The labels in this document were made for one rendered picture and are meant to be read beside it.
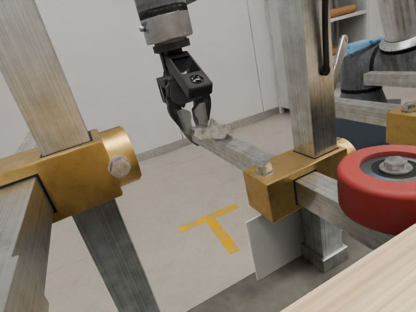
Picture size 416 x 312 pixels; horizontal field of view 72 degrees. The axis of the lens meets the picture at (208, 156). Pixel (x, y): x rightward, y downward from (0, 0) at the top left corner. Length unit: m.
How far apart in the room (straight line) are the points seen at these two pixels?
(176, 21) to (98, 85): 2.34
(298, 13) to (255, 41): 2.98
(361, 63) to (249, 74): 2.12
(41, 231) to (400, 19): 1.08
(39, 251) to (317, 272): 0.35
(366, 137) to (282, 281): 0.93
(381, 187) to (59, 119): 0.23
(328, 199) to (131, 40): 2.68
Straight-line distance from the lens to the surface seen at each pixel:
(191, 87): 0.49
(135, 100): 2.89
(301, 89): 0.33
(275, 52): 3.34
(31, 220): 0.19
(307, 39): 0.32
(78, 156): 0.23
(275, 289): 0.43
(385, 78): 0.85
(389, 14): 1.13
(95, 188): 0.24
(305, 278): 0.44
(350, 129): 1.29
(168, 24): 0.55
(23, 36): 0.23
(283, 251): 0.44
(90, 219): 0.26
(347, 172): 0.24
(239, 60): 3.20
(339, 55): 0.48
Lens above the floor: 1.02
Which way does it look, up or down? 22 degrees down
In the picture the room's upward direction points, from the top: 14 degrees counter-clockwise
